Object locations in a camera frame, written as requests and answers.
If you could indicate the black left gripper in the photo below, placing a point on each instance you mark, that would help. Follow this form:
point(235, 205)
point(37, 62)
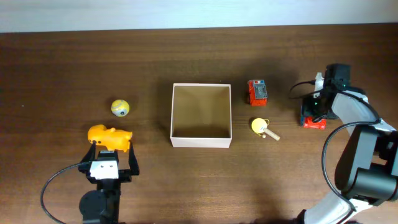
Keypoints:
point(126, 174)

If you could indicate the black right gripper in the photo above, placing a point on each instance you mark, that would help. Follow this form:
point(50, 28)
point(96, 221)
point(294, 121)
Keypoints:
point(306, 102)

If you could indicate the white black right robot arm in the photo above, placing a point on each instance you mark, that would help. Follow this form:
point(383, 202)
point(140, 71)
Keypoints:
point(366, 173)

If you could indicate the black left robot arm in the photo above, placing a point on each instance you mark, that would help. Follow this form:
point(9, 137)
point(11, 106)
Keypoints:
point(102, 204)

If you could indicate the small red toy truck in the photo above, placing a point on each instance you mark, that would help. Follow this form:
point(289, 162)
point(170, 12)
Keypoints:
point(257, 93)

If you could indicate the yellow ball wooden stick toy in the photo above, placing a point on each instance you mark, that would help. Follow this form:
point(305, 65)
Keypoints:
point(260, 127)

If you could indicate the orange plastic toy animal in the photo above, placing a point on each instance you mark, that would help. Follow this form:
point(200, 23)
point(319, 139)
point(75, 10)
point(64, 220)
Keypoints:
point(111, 138)

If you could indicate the red toy car grey top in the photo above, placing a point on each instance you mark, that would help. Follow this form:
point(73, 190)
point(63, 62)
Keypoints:
point(308, 121)

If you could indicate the yellow grey toy ball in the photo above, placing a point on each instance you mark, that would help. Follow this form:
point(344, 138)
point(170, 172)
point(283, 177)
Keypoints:
point(120, 108)

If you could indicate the pink open cardboard box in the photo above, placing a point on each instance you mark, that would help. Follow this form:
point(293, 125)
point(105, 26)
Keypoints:
point(201, 115)

